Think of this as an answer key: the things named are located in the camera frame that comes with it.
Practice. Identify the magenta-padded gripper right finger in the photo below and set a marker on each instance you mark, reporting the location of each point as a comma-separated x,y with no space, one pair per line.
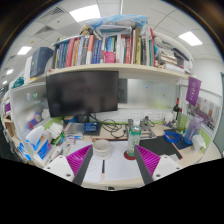
149,161

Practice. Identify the wooden shelf with books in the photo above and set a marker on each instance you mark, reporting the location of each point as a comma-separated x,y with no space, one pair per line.
116,70

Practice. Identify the blue circuit board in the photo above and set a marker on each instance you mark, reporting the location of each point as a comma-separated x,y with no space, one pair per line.
91,127

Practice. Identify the flat round red coaster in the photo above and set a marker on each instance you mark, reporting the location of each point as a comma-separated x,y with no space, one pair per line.
127,156

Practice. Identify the white wall socket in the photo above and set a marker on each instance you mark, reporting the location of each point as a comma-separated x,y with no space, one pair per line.
158,115
148,115
135,115

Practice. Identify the handwritten white paper sheet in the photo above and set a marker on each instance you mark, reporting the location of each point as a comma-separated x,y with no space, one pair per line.
95,170

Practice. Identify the blue and white tissue box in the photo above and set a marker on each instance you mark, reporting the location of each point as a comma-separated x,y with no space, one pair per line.
43,150

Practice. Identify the purple hanging banner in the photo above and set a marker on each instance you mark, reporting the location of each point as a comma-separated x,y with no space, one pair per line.
193,91

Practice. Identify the green-labelled plastic drink bottle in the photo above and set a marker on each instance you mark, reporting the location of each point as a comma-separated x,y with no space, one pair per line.
134,136

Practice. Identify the clear plastic container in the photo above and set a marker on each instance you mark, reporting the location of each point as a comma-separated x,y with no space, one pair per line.
74,128

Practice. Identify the white tissue pack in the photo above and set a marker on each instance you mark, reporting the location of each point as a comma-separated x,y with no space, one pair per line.
56,129

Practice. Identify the purple translucent water bottle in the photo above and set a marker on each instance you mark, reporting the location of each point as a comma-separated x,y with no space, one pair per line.
192,131

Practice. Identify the black computer monitor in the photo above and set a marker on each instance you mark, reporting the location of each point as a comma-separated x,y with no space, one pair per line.
83,93

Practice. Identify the dark wine bottle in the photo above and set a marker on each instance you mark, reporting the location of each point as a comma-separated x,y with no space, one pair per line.
176,108

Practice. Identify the grey metal laptop stand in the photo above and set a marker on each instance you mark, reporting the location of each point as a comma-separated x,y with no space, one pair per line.
148,135

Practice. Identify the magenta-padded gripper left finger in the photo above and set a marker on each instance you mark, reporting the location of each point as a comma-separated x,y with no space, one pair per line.
78,161

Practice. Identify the white ribbed cup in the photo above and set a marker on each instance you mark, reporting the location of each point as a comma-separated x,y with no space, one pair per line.
101,150

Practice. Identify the wooden side shelf unit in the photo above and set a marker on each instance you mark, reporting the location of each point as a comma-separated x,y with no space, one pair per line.
7,120

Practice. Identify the blank white paper sheet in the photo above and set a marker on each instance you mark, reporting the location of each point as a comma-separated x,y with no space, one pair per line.
120,166

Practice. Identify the ceiling light panels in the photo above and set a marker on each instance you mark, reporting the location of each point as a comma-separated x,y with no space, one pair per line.
85,12

